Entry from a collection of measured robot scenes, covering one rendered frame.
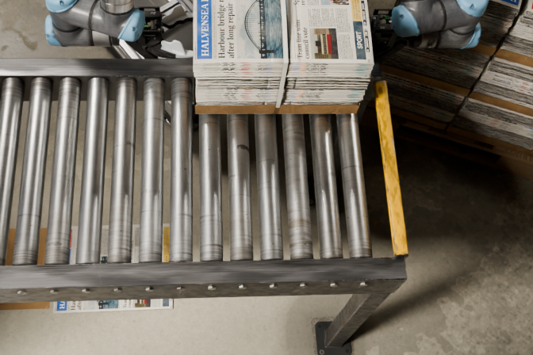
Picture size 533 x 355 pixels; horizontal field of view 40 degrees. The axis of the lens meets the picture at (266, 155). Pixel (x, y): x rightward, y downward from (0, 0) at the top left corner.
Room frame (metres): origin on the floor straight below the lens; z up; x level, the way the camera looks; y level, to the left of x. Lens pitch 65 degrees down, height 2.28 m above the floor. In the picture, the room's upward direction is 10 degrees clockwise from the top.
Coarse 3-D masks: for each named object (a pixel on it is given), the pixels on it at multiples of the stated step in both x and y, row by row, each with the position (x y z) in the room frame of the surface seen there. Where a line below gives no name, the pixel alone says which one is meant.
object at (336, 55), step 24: (312, 0) 0.97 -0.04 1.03; (336, 0) 0.97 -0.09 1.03; (360, 0) 0.99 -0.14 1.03; (312, 24) 0.90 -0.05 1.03; (336, 24) 0.91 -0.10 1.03; (360, 24) 0.92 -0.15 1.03; (312, 48) 0.84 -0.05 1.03; (336, 48) 0.85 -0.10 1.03; (360, 48) 0.86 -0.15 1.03; (312, 72) 0.81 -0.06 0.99; (336, 72) 0.82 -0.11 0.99; (360, 72) 0.83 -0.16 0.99; (312, 96) 0.82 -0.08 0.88; (336, 96) 0.83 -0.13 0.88; (360, 96) 0.84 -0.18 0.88
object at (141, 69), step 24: (0, 72) 0.78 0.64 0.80; (24, 72) 0.79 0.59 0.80; (48, 72) 0.80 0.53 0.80; (72, 72) 0.82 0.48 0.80; (96, 72) 0.83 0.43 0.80; (120, 72) 0.84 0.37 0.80; (144, 72) 0.85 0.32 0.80; (168, 72) 0.86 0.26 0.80; (192, 72) 0.87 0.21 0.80; (0, 96) 0.77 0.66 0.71; (24, 96) 0.78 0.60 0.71; (168, 96) 0.85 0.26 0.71
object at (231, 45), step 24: (216, 0) 0.92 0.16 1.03; (240, 0) 0.93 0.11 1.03; (264, 0) 0.94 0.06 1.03; (216, 24) 0.86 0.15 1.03; (240, 24) 0.87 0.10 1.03; (264, 24) 0.88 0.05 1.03; (216, 48) 0.80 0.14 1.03; (240, 48) 0.81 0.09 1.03; (264, 48) 0.82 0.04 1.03; (216, 72) 0.77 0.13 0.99; (240, 72) 0.78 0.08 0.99; (264, 72) 0.79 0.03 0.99; (216, 96) 0.78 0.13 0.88; (240, 96) 0.79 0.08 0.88; (264, 96) 0.80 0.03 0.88
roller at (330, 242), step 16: (320, 128) 0.79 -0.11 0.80; (320, 144) 0.75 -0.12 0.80; (320, 160) 0.71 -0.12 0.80; (320, 176) 0.67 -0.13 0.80; (320, 192) 0.63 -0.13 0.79; (336, 192) 0.64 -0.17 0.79; (320, 208) 0.59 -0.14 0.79; (336, 208) 0.60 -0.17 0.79; (320, 224) 0.56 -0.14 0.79; (336, 224) 0.56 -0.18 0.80; (320, 240) 0.52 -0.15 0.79; (336, 240) 0.52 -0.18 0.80; (320, 256) 0.49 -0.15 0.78; (336, 256) 0.49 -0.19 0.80
